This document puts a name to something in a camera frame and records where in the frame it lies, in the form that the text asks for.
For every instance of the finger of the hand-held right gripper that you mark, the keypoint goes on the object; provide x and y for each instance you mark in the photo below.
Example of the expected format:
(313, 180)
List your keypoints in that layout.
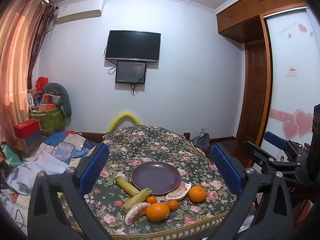
(262, 160)
(275, 141)

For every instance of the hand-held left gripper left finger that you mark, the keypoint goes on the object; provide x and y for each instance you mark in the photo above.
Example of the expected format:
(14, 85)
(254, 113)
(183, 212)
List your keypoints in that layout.
(93, 170)

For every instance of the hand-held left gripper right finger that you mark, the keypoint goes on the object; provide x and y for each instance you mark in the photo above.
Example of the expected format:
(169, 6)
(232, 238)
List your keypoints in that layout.
(226, 170)

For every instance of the large orange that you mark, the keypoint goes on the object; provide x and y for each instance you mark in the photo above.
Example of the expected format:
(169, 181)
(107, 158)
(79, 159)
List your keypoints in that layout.
(157, 212)
(197, 194)

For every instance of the pomelo wedge with rind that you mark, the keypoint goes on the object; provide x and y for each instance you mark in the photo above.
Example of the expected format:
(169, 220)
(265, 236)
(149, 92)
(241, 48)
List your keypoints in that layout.
(179, 192)

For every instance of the peeled pomelo segment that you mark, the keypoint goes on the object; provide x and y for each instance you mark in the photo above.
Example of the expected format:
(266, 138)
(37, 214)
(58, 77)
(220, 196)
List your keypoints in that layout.
(135, 213)

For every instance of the purple ceramic plate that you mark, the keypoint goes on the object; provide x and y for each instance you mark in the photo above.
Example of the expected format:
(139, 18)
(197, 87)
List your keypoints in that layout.
(156, 177)

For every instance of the small mandarin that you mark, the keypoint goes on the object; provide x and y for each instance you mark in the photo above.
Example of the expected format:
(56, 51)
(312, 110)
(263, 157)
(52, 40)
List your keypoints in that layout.
(151, 200)
(173, 205)

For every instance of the dark wooden bed footboard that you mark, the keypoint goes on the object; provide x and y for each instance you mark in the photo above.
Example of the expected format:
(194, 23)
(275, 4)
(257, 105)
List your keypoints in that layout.
(92, 136)

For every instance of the grey backpack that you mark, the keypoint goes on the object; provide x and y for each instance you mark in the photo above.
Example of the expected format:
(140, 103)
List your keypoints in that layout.
(201, 142)

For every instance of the blue patchwork quilt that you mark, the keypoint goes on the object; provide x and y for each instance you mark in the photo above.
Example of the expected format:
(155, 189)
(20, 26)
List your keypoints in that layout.
(65, 145)

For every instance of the wooden door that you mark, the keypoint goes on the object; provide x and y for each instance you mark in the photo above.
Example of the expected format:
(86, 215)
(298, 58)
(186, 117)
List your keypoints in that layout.
(255, 92)

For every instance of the white cloth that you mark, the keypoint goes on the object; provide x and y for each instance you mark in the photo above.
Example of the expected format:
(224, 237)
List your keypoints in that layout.
(37, 170)

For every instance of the yellow foam tube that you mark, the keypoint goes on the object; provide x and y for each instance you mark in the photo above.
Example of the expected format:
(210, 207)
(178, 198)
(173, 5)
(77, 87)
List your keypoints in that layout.
(125, 116)

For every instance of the green patterned bag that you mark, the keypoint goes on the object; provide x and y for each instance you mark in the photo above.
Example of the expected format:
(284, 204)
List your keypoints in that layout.
(51, 120)

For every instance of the floral blanket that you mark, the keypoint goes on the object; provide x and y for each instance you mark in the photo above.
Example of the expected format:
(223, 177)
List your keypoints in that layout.
(155, 145)

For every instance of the dark blue box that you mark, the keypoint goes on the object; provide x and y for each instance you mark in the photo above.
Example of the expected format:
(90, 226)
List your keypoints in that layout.
(30, 141)

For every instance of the paper note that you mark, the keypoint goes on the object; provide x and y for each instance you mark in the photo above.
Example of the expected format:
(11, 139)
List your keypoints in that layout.
(292, 70)

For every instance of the orange box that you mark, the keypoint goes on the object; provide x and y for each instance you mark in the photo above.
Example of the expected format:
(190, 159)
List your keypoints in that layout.
(47, 107)

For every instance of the red box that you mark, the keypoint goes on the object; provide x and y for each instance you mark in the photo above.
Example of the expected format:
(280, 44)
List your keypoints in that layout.
(26, 127)

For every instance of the grey plush pillow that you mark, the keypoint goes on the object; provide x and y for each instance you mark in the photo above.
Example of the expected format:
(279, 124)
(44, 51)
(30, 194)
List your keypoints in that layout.
(62, 95)

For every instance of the white heart-print wardrobe door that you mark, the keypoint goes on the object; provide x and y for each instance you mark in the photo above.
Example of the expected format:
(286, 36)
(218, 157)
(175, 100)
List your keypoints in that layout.
(290, 50)

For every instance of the red plastic bag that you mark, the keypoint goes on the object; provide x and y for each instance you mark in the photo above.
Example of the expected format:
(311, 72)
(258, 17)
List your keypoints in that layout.
(41, 82)

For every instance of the small black monitor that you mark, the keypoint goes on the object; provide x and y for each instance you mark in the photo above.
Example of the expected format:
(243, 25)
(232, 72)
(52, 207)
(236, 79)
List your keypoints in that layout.
(130, 71)

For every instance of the wooden upper cabinet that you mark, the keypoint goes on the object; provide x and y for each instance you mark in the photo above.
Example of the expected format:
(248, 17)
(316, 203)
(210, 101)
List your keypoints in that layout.
(250, 10)

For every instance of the pink curtain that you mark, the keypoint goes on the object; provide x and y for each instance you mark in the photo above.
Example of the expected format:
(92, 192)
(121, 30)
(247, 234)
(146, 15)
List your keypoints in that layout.
(17, 55)

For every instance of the white air conditioner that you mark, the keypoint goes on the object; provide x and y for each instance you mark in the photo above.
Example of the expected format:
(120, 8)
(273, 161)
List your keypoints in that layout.
(80, 10)

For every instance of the black wall television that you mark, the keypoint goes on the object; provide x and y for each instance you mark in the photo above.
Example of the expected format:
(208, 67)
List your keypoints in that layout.
(133, 45)

